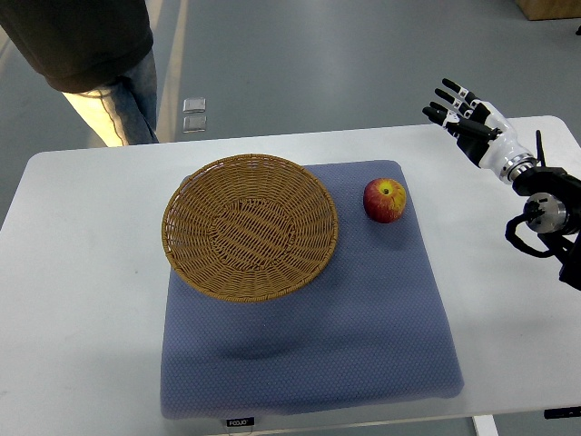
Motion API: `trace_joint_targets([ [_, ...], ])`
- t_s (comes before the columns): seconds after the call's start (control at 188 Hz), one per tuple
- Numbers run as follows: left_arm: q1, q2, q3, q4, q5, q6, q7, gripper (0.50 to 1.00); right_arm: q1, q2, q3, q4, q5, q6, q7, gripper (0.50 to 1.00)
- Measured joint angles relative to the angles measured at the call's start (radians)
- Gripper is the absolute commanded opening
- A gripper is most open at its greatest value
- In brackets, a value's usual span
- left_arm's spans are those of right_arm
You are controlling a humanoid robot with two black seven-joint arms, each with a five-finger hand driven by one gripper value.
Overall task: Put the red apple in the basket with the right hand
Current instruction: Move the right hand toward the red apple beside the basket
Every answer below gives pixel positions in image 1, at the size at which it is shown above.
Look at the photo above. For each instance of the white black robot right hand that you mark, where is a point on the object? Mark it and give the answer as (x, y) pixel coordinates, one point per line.
(482, 133)

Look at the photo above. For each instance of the red yellow apple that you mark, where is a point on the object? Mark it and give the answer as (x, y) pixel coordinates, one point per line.
(384, 200)

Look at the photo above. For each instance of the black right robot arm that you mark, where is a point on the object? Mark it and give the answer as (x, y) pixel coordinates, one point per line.
(552, 211)

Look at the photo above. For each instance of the brown wicker basket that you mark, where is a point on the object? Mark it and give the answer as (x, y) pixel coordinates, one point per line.
(250, 228)

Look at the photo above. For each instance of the wooden box corner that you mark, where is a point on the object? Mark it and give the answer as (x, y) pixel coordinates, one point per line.
(537, 10)

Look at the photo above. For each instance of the blue textured cushion mat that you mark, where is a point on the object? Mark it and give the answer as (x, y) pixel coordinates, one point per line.
(370, 328)

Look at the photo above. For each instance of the lower metal floor plate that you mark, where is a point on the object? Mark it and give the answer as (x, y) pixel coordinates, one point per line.
(194, 124)

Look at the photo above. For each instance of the metal floor plate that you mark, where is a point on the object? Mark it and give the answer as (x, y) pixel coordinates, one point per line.
(194, 105)
(194, 124)

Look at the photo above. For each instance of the upper metal floor plate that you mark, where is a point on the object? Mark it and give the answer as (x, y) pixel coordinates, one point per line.
(194, 105)

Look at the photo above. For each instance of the white table leg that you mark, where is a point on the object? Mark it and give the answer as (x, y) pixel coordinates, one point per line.
(485, 425)

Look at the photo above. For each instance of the black table label tag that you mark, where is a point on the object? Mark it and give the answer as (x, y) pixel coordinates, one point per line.
(240, 422)

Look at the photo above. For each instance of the person in dark jacket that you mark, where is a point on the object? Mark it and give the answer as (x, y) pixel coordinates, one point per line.
(99, 55)

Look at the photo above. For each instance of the black bracket under table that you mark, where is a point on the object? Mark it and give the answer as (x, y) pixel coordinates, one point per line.
(562, 413)

